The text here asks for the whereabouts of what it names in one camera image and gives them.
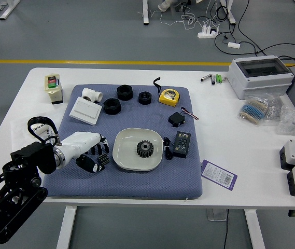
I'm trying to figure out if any small black hex nut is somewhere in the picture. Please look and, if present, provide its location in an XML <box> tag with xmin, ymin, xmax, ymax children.
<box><xmin>137</xmin><ymin>91</ymin><xmax>153</xmax><ymax>105</ymax></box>

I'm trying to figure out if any big black gear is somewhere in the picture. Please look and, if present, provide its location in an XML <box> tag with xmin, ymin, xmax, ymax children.
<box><xmin>136</xmin><ymin>140</ymin><xmax>155</xmax><ymax>159</ymax></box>

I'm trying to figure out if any bag of clear components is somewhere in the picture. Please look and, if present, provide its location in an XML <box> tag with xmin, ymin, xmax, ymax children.
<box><xmin>263</xmin><ymin>93</ymin><xmax>284</xmax><ymax>125</ymax></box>

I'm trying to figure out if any yellow tape measure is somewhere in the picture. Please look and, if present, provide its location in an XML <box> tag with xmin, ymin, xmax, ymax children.
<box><xmin>152</xmin><ymin>77</ymin><xmax>181</xmax><ymax>107</ymax></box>

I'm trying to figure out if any black floor cable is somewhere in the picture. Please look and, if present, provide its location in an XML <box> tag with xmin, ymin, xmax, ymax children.
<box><xmin>214</xmin><ymin>0</ymin><xmax>295</xmax><ymax>68</ymax></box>

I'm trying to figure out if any white wall switch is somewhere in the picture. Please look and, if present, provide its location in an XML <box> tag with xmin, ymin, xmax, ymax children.
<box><xmin>69</xmin><ymin>96</ymin><xmax>103</xmax><ymax>127</ymax></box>

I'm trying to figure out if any bag of blue resistors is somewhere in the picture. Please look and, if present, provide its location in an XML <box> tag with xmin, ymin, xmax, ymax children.
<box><xmin>237</xmin><ymin>94</ymin><xmax>275</xmax><ymax>127</ymax></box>

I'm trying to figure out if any black servo with wires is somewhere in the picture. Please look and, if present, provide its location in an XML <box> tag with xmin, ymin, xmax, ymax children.
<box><xmin>168</xmin><ymin>106</ymin><xmax>200</xmax><ymax>128</ymax></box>

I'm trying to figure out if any large black hex nut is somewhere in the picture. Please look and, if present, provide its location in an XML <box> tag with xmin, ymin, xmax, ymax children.
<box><xmin>116</xmin><ymin>84</ymin><xmax>134</xmax><ymax>101</ymax></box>
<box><xmin>103</xmin><ymin>98</ymin><xmax>122</xmax><ymax>116</ymax></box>

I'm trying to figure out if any purple label card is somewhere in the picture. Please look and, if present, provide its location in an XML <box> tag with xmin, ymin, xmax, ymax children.
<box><xmin>201</xmin><ymin>159</ymin><xmax>238</xmax><ymax>192</ymax></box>

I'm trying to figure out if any black tied cable bundle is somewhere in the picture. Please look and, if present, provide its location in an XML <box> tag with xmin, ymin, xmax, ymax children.
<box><xmin>162</xmin><ymin>136</ymin><xmax>174</xmax><ymax>160</ymax></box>

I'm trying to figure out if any clear printed plastic bag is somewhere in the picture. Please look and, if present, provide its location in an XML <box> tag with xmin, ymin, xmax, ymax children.
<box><xmin>10</xmin><ymin>118</ymin><xmax>60</xmax><ymax>156</ymax></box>

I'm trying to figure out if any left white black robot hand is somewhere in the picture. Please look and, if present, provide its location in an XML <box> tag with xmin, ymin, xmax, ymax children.
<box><xmin>59</xmin><ymin>131</ymin><xmax>110</xmax><ymax>174</ymax></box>

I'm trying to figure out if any white floor cable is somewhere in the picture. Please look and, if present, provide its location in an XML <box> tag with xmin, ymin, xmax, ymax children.
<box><xmin>136</xmin><ymin>0</ymin><xmax>220</xmax><ymax>31</ymax></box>

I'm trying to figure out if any blue-grey cushion mat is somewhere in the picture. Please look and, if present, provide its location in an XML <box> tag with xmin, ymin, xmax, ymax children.
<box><xmin>42</xmin><ymin>84</ymin><xmax>203</xmax><ymax>200</ymax></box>

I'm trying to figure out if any black hanging cable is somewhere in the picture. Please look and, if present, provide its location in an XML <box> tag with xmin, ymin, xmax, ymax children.
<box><xmin>222</xmin><ymin>209</ymin><xmax>230</xmax><ymax>249</ymax></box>

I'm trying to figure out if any black digital display module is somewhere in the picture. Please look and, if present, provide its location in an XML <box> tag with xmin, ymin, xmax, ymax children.
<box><xmin>172</xmin><ymin>131</ymin><xmax>191</xmax><ymax>158</ymax></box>

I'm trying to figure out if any white table leg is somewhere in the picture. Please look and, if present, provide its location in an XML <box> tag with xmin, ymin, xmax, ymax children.
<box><xmin>244</xmin><ymin>209</ymin><xmax>266</xmax><ymax>249</ymax></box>
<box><xmin>56</xmin><ymin>206</ymin><xmax>77</xmax><ymax>249</ymax></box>

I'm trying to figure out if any white square plate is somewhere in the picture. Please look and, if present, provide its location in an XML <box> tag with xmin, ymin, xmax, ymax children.
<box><xmin>111</xmin><ymin>127</ymin><xmax>163</xmax><ymax>172</ymax></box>

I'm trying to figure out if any small white printed block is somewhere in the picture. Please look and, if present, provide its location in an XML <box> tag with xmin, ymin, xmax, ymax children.
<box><xmin>31</xmin><ymin>123</ymin><xmax>50</xmax><ymax>138</ymax></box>

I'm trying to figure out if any white pipe tee fitting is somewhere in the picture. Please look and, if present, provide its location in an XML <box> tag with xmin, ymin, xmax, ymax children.
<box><xmin>81</xmin><ymin>87</ymin><xmax>104</xmax><ymax>103</ymax></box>

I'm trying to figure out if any grey electrical enclosure box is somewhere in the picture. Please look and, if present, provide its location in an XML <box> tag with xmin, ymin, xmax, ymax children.
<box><xmin>227</xmin><ymin>54</ymin><xmax>295</xmax><ymax>100</ymax></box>

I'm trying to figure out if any white power strip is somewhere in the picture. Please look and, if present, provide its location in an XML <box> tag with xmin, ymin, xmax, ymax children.
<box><xmin>197</xmin><ymin>25</ymin><xmax>219</xmax><ymax>39</ymax></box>

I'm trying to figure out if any cream switch box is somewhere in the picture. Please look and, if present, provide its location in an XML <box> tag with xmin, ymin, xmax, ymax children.
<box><xmin>44</xmin><ymin>74</ymin><xmax>64</xmax><ymax>105</ymax></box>

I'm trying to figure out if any grey under-table bracket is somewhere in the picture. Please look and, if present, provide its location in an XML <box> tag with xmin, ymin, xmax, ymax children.
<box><xmin>206</xmin><ymin>208</ymin><xmax>228</xmax><ymax>222</ymax></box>

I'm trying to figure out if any person's white shoe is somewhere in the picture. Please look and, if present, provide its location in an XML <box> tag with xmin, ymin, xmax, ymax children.
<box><xmin>158</xmin><ymin>0</ymin><xmax>176</xmax><ymax>11</ymax></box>

